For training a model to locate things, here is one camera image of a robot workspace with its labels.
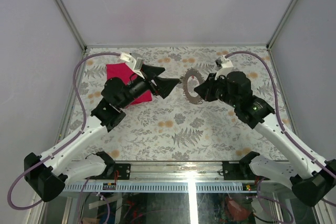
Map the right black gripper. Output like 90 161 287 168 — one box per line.
194 72 239 108

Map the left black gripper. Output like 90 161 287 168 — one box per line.
120 65 180 110

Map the large metal keyring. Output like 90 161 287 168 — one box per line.
181 68 205 104

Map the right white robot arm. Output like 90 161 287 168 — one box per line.
194 71 335 207

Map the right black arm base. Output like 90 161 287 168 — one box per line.
222 151 260 181

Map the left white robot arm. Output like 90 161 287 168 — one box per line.
24 65 180 202

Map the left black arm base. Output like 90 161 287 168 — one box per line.
95 152 131 180

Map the magenta cloth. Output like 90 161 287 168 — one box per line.
106 63 152 105

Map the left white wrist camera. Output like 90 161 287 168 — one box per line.
120 52 145 79

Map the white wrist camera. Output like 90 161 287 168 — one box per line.
120 52 145 79
215 55 234 80

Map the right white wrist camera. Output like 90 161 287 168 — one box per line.
215 55 234 80

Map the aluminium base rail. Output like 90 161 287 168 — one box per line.
62 161 297 183

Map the grey slotted cable duct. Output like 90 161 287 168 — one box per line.
64 181 253 193

